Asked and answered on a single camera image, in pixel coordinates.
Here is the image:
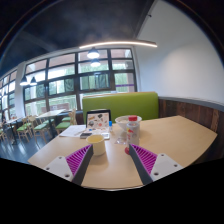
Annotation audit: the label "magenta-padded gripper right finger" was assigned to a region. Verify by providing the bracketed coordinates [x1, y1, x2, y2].
[128, 143, 184, 187]

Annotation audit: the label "light wooden dining table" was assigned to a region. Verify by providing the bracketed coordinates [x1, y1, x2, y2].
[35, 109, 67, 138]
[3, 117, 23, 146]

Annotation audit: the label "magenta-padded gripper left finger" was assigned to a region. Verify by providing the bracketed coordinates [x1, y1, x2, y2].
[44, 143, 95, 187]

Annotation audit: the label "white paper sheets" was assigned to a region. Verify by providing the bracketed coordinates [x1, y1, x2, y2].
[59, 124, 88, 138]

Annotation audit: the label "long linear ceiling light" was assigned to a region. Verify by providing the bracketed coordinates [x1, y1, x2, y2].
[78, 39, 158, 50]

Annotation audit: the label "cream mug with yellow handle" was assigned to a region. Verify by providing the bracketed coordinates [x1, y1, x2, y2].
[85, 134, 107, 157]

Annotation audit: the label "black tablet with stickers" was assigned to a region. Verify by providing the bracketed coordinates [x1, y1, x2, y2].
[85, 109, 112, 129]

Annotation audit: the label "clear bottle with red cap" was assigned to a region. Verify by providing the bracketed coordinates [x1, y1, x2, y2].
[125, 115, 141, 148]

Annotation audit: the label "group of green-seated wooden chairs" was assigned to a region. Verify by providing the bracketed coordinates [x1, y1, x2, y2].
[0, 109, 78, 144]

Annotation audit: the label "group of pendant lamps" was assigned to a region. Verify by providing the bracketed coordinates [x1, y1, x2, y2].
[19, 47, 102, 87]

